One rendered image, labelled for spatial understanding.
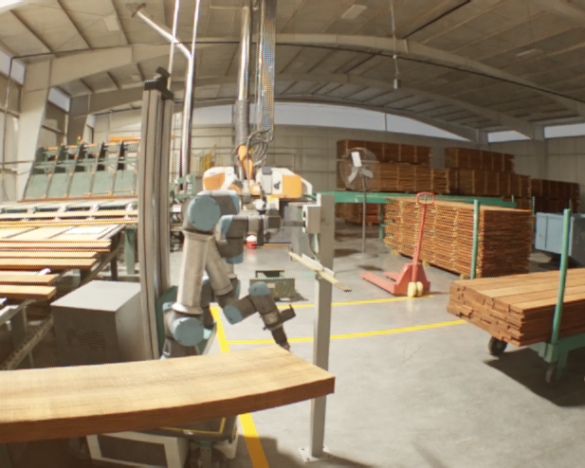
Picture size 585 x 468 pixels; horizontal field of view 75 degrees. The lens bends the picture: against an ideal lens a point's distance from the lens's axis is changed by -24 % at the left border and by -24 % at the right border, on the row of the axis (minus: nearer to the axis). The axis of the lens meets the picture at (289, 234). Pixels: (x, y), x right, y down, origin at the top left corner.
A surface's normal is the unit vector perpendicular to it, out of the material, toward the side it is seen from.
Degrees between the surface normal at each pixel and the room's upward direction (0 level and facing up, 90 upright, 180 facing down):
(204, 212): 82
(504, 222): 90
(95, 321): 90
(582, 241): 90
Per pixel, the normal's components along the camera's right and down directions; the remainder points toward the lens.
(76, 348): 0.01, 0.11
